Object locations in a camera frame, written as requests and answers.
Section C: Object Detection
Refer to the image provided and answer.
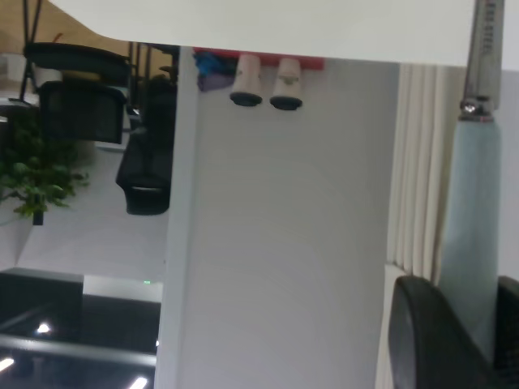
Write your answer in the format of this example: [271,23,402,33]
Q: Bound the cream pleated curtain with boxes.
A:
[386,62,470,285]

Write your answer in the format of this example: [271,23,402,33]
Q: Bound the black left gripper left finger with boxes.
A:
[388,275,504,389]

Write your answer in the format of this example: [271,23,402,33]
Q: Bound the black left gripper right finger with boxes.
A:
[491,275,519,389]

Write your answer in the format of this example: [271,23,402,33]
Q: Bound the paper cup with black lid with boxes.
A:
[268,58,304,111]
[229,53,264,108]

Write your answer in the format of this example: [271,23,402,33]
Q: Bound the black mesh office chair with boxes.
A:
[18,0,137,146]

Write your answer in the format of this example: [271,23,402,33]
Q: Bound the light blue handled metal spoon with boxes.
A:
[439,0,506,365]

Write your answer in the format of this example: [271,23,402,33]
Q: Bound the black padded office chair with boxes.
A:
[114,75,180,216]

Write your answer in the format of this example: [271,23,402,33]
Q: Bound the red box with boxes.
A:
[192,47,328,71]

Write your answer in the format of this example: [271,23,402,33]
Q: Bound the green potted plant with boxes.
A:
[0,108,91,226]

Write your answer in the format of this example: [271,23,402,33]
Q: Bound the blue and purple bag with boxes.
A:
[192,51,237,94]

